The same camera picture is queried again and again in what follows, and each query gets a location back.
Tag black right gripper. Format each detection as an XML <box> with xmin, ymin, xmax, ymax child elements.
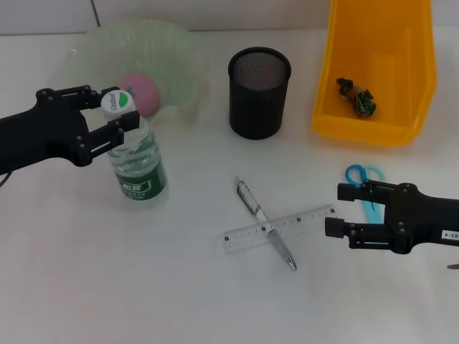
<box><xmin>324</xmin><ymin>179</ymin><xmax>459</xmax><ymax>255</ymax></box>

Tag yellow plastic bin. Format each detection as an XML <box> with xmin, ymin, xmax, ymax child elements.
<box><xmin>310</xmin><ymin>0</ymin><xmax>439</xmax><ymax>147</ymax></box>

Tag green label water bottle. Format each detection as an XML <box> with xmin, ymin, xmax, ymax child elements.
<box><xmin>100</xmin><ymin>90</ymin><xmax>169</xmax><ymax>211</ymax></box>

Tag pink peach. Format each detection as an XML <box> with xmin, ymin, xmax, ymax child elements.
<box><xmin>117</xmin><ymin>72</ymin><xmax>161</xmax><ymax>116</ymax></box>

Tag black mesh pen holder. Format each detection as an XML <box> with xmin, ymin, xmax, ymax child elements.
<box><xmin>227</xmin><ymin>46</ymin><xmax>292</xmax><ymax>140</ymax></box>

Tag transparent plastic ruler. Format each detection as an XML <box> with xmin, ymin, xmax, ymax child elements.
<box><xmin>222</xmin><ymin>204</ymin><xmax>338</xmax><ymax>254</ymax></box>

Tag blue scissors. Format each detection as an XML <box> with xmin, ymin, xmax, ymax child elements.
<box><xmin>345</xmin><ymin>163</ymin><xmax>387</xmax><ymax>225</ymax></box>

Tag translucent green fruit plate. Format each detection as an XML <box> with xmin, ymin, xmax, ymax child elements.
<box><xmin>44</xmin><ymin>18</ymin><xmax>212</xmax><ymax>137</ymax></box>

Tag grey white ballpoint pen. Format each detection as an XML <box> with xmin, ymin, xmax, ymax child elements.
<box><xmin>235</xmin><ymin>175</ymin><xmax>298</xmax><ymax>271</ymax></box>

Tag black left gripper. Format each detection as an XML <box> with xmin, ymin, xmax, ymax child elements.
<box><xmin>0</xmin><ymin>85</ymin><xmax>141</xmax><ymax>177</ymax></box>

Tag green plastic wrapper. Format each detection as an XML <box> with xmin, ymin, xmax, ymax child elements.
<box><xmin>336</xmin><ymin>77</ymin><xmax>378</xmax><ymax>118</ymax></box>

